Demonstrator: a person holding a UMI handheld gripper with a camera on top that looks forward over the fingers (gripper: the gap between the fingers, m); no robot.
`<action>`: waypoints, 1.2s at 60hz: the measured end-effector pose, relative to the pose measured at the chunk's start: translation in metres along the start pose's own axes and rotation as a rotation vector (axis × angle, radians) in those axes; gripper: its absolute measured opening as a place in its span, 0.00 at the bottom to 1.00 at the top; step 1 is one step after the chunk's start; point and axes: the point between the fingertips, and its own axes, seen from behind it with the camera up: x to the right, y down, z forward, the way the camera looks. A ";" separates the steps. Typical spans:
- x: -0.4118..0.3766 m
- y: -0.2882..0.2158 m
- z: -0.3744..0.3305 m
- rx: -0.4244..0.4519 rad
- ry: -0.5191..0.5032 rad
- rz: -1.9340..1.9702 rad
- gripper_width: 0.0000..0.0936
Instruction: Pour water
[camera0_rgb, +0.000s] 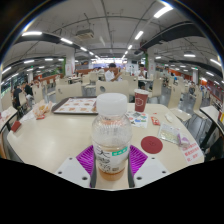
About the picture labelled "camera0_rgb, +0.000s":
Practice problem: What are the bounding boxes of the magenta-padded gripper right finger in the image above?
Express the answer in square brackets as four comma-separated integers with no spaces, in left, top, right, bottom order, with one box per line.
[127,144,171,189]

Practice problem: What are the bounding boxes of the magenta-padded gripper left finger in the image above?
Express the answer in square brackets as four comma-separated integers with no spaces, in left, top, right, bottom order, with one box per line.
[54,144,98,190]

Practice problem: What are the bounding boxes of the clear tea bottle white cap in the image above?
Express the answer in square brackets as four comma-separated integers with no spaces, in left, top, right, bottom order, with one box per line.
[90,92,133,183]

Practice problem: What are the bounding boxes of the flat round red coaster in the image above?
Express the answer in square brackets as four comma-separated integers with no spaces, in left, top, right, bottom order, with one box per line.
[140,135,164,155]

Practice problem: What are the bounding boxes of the clear plastic bag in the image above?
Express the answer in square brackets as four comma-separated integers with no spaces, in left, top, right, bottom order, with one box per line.
[157,123,191,148]

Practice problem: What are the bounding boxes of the white notice red print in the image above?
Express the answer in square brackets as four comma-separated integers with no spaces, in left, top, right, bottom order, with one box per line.
[179,142,205,164]

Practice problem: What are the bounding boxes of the red sauce packet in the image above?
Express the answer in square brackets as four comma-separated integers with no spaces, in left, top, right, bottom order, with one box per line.
[150,116,161,127]

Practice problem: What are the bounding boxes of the colourful sticker leaflet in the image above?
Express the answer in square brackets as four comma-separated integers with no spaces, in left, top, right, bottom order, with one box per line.
[125,110,149,129]

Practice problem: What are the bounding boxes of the small white packet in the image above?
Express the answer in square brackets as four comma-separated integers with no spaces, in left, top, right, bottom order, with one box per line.
[164,113,174,124]

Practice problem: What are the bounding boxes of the brown food tray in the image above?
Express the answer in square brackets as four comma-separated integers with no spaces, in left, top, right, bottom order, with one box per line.
[50,96,99,115]

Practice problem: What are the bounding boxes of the food wrapper with fries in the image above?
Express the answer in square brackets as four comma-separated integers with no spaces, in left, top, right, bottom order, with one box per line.
[31,99,54,118]

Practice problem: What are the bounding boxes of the white paper card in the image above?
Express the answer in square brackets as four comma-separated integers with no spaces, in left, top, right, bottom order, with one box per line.
[19,111,37,124]

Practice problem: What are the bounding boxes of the person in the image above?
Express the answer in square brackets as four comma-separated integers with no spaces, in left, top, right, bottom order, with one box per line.
[203,131,224,162]
[22,81,34,99]
[12,83,24,109]
[136,63,148,88]
[104,62,123,83]

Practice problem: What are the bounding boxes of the red paper cup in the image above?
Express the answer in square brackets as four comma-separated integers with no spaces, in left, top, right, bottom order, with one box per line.
[133,89,150,113]

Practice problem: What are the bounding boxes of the beige table black edge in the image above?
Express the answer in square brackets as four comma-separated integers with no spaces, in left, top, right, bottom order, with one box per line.
[0,105,19,134]
[199,105,224,151]

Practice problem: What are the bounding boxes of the group of beige chairs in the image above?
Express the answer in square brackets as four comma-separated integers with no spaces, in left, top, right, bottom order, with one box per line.
[1,69,214,111]

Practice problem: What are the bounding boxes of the ceiling air conditioner unit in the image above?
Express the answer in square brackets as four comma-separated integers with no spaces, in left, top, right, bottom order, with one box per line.
[74,29,95,41]

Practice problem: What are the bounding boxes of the group of ceiling lights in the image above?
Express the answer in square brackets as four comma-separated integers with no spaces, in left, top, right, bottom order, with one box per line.
[0,3,224,88]

